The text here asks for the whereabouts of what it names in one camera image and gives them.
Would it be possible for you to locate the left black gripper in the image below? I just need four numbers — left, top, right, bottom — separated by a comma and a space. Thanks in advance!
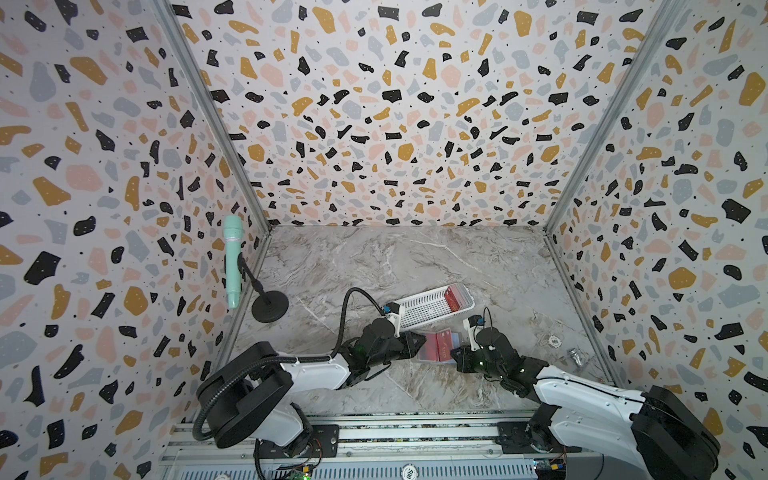
371, 331, 433, 371

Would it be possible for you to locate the white plastic mesh basket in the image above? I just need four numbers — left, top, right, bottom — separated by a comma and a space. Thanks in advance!
391, 284, 475, 332

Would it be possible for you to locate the stack of red cards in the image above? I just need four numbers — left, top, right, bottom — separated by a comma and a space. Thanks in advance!
444, 283, 475, 313

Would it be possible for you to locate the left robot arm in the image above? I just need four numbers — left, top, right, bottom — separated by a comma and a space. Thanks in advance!
192, 318, 427, 458

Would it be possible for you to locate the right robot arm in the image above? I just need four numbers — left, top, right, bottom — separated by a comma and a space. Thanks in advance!
451, 323, 721, 479

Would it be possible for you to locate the black microphone stand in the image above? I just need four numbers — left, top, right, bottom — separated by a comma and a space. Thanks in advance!
237, 254, 289, 324

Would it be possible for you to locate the mint green microphone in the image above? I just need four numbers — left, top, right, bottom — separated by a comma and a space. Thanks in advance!
223, 215, 244, 310

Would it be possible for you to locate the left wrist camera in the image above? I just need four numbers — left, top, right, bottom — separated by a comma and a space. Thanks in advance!
383, 302, 402, 337

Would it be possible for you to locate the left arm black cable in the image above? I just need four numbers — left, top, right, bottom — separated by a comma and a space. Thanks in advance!
191, 286, 385, 442

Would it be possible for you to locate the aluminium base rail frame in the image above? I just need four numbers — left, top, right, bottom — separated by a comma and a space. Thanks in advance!
155, 410, 679, 480

